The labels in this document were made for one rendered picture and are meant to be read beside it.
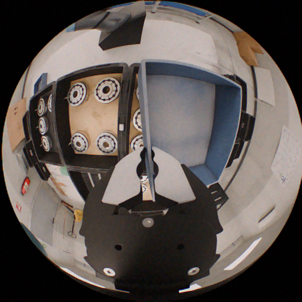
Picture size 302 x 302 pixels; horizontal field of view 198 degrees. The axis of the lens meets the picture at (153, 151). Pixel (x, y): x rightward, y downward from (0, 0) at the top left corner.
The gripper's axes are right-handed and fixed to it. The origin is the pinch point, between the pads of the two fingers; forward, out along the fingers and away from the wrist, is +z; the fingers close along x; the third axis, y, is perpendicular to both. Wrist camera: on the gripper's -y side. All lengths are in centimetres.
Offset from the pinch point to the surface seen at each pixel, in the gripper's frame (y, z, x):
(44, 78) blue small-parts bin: -44, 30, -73
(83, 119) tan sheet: -0.6, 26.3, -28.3
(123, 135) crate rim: 5.8, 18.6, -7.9
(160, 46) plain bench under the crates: -39, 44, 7
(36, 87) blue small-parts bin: -44, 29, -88
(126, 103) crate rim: -4.4, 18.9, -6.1
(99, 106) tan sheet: -4.2, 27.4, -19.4
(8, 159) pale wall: -9, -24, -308
